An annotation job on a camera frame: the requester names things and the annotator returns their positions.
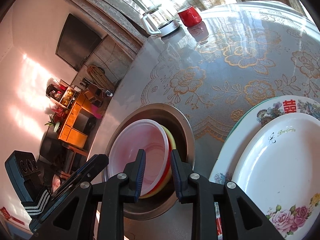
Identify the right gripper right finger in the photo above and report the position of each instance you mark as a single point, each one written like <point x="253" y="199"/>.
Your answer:
<point x="216" y="204"/>

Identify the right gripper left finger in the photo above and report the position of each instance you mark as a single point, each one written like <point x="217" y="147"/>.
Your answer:
<point x="110" y="197"/>

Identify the stainless steel bowl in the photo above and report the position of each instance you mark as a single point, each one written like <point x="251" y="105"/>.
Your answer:
<point x="138" y="131"/>

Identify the yellow plastic bowl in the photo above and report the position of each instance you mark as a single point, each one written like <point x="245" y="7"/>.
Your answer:
<point x="157" y="171"/>

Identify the large floral oval plate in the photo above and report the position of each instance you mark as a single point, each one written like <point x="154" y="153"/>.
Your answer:
<point x="257" y="118"/>

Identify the small white rose plate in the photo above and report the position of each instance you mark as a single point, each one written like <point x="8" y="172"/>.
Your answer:
<point x="279" y="171"/>

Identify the orange wooden cabinet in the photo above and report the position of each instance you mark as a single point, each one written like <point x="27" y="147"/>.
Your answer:
<point x="72" y="130"/>

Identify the wooden folding chair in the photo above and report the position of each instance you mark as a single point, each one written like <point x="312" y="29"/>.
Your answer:
<point x="98" y="76"/>

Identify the teal round plate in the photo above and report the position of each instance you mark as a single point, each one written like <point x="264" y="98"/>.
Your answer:
<point x="238" y="122"/>

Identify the lace floral table mat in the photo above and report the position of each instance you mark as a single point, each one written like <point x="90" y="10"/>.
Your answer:
<point x="239" y="56"/>

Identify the beige window curtains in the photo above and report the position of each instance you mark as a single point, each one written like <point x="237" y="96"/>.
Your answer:
<point x="119" y="18"/>

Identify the glass electric kettle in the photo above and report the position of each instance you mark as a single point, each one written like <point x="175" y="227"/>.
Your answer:
<point x="159" y="22"/>

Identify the red ceramic mug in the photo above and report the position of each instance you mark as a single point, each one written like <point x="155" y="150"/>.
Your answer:
<point x="189" y="16"/>

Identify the wall television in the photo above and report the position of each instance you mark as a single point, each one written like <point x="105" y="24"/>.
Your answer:
<point x="76" y="43"/>

